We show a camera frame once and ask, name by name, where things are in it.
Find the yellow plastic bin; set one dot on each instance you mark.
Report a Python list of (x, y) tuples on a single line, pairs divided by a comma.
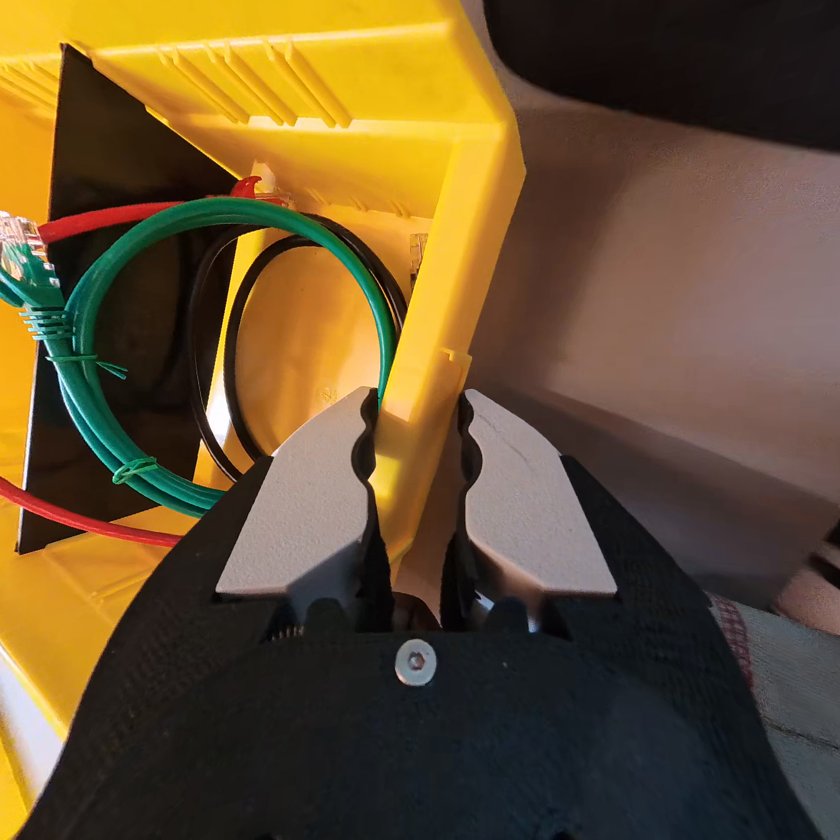
[(394, 85)]

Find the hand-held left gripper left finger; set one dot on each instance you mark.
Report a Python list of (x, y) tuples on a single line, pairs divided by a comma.
[(295, 512)]

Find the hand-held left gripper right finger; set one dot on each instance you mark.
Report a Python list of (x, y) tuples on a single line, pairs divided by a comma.
[(538, 518)]

